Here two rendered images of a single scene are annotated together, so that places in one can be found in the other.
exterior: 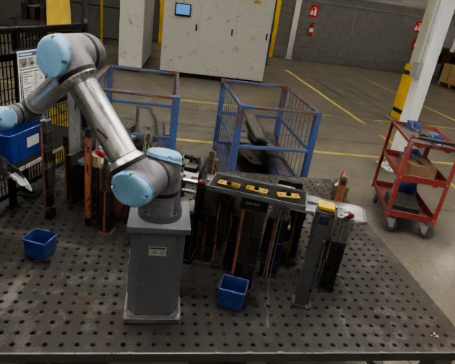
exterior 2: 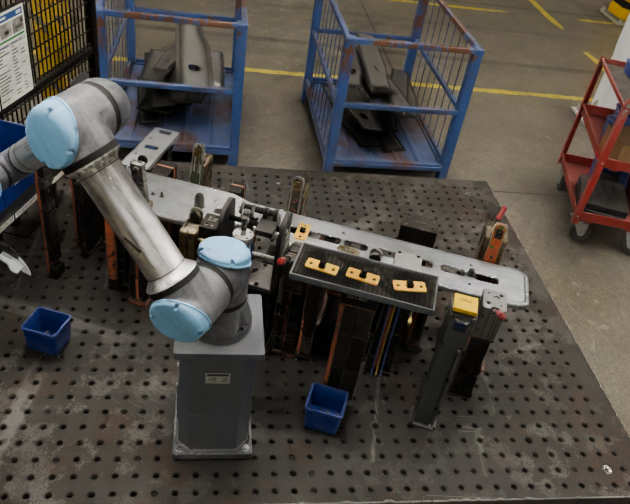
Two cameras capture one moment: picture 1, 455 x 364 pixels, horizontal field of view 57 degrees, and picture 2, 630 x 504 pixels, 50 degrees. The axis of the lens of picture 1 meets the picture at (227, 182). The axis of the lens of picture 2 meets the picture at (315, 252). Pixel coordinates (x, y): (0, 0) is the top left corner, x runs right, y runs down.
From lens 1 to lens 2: 44 cm
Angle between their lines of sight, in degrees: 14
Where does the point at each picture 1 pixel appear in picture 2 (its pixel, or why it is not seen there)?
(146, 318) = (204, 453)
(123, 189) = (166, 322)
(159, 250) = (220, 378)
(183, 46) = not seen: outside the picture
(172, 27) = not seen: outside the picture
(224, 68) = not seen: outside the picture
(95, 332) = (136, 474)
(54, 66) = (55, 155)
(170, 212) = (234, 329)
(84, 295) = (117, 413)
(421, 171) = not seen: outside the picture
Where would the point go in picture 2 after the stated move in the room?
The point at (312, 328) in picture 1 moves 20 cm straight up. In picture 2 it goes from (435, 462) to (454, 416)
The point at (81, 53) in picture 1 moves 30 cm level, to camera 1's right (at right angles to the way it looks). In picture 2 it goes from (93, 128) to (256, 155)
